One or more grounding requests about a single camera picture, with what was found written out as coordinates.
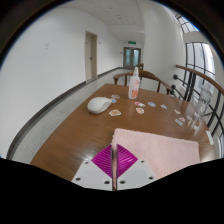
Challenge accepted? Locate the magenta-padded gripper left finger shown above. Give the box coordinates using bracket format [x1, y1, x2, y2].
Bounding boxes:
[71, 144, 115, 192]

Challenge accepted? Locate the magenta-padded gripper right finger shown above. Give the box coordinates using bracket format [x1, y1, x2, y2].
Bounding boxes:
[114, 143, 158, 192]

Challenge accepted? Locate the pink towel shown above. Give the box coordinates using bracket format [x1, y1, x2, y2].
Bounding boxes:
[110, 127, 201, 180]

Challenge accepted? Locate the orange and white sticker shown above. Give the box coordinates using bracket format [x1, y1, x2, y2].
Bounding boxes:
[108, 109, 122, 117]

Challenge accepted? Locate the white computer mouse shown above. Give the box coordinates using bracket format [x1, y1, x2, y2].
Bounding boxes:
[87, 96, 113, 115]

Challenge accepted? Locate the white paper card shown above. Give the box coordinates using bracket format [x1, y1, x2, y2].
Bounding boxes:
[205, 130, 215, 146]

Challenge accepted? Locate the white spray bottle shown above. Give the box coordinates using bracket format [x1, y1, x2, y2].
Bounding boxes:
[127, 66, 141, 100]

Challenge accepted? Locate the clear plastic bottle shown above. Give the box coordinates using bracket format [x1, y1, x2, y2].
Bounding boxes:
[193, 83, 215, 121]

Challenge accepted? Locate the wooden chair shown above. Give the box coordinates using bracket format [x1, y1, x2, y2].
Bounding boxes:
[112, 69, 175, 96]

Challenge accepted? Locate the grey double door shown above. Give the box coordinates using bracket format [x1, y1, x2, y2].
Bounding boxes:
[122, 46, 142, 70]

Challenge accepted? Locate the wood-topped black railing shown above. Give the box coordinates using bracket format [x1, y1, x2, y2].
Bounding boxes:
[169, 64, 224, 158]

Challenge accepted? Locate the beige side door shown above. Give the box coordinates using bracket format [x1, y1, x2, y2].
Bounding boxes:
[84, 30, 99, 83]

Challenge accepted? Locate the tall dark-framed window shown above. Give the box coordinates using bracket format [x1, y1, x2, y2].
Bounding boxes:
[184, 42, 216, 80]

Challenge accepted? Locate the slanted upper window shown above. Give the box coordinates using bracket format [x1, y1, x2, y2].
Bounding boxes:
[175, 13, 200, 34]

